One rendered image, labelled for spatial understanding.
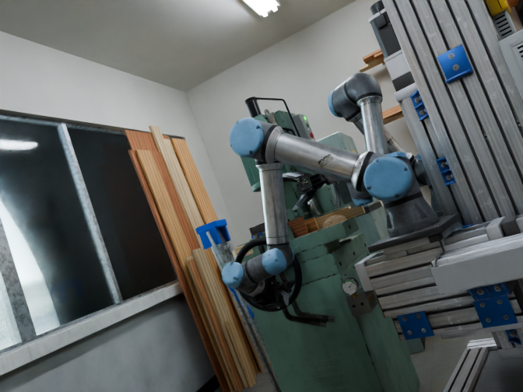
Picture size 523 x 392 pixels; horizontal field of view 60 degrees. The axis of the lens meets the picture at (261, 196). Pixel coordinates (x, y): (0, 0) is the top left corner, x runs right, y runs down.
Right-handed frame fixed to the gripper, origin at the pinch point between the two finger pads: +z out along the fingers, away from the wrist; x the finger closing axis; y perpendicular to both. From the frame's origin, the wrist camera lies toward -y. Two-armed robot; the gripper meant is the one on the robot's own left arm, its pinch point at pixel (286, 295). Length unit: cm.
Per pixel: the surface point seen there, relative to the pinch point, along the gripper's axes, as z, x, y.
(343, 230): 13.3, 22.1, -24.2
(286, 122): 16, 3, -93
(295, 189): 24, -1, -59
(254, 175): 3, -10, -59
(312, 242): 13.5, 8.0, -23.9
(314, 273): 19.7, 4.2, -13.3
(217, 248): 68, -80, -70
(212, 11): 33, -52, -248
